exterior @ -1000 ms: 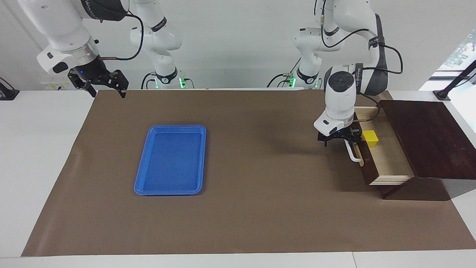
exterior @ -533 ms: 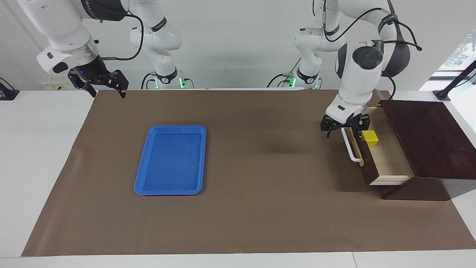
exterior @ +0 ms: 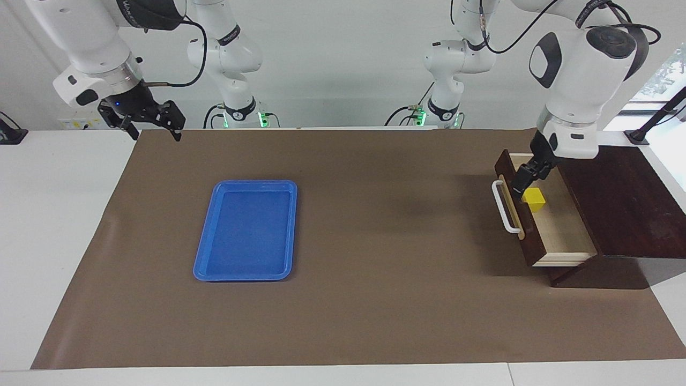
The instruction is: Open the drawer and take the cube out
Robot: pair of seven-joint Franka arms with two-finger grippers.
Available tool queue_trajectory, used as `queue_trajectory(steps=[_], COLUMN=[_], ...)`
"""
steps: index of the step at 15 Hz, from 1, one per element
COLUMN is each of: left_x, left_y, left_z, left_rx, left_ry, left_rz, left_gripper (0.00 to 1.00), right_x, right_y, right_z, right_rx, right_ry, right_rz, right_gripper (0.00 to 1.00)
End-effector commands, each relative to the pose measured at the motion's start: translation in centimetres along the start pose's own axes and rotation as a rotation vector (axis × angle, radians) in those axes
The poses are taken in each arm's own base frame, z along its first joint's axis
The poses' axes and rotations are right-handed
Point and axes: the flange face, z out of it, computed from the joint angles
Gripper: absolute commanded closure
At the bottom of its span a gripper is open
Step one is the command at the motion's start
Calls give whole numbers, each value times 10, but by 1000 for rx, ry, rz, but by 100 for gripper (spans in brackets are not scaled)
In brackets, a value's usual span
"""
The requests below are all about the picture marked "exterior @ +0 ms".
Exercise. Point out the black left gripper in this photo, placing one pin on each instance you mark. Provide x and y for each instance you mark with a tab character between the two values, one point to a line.
541	158

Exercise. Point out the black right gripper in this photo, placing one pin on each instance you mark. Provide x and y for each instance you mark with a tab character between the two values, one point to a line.
134	103

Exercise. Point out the yellow cube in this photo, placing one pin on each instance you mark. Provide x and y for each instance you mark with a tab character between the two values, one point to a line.
535	201

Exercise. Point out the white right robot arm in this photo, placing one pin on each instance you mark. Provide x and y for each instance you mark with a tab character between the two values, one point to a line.
86	43

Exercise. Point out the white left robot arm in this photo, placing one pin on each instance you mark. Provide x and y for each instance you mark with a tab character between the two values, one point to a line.
584	69

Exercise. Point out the dark wooden drawer cabinet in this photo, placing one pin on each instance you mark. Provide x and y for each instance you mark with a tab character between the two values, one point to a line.
627	203

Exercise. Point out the blue plastic tray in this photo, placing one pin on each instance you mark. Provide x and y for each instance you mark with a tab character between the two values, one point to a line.
246	236

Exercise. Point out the brown table mat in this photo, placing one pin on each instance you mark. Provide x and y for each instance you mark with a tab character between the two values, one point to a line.
375	295

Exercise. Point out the white wall socket box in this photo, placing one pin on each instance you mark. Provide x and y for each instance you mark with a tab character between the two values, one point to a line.
80	124

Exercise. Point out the small black table mount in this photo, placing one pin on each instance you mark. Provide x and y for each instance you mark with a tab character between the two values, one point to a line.
10	134

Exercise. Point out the black camera stand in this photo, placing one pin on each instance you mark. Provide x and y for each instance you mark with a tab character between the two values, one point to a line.
656	115

